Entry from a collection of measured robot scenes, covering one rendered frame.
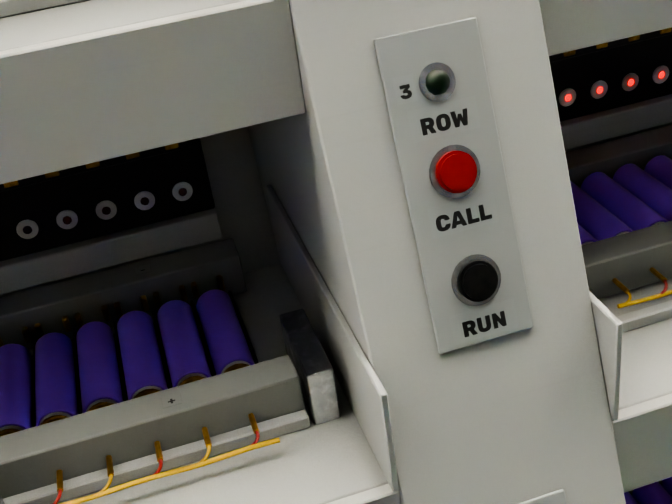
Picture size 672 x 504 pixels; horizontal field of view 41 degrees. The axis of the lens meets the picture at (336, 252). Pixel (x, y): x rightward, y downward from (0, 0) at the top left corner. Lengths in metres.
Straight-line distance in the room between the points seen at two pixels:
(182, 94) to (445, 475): 0.18
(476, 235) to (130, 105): 0.14
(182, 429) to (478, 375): 0.13
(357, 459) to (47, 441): 0.13
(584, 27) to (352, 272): 0.14
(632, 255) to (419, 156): 0.15
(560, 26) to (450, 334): 0.13
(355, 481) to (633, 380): 0.13
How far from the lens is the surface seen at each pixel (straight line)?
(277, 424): 0.40
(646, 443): 0.42
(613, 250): 0.46
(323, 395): 0.39
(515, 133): 0.36
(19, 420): 0.42
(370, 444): 0.39
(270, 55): 0.34
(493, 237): 0.35
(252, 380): 0.39
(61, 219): 0.49
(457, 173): 0.34
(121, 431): 0.39
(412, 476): 0.37
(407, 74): 0.34
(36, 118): 0.33
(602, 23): 0.39
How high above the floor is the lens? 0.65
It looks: 11 degrees down
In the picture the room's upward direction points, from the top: 13 degrees counter-clockwise
